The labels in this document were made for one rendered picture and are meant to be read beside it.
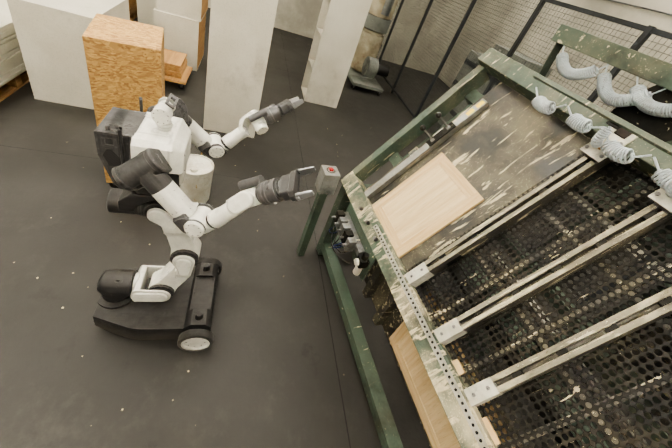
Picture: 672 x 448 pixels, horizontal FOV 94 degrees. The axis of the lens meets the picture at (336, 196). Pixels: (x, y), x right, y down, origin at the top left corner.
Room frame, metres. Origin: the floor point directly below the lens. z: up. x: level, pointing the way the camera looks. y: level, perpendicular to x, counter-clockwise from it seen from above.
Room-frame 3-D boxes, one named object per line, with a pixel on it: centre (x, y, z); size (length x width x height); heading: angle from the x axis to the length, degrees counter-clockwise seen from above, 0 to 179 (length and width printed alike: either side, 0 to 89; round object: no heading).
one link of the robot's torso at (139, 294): (0.99, 0.81, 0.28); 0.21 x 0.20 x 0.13; 114
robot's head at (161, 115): (1.01, 0.74, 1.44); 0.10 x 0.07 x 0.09; 24
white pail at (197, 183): (2.05, 1.22, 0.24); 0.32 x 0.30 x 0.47; 24
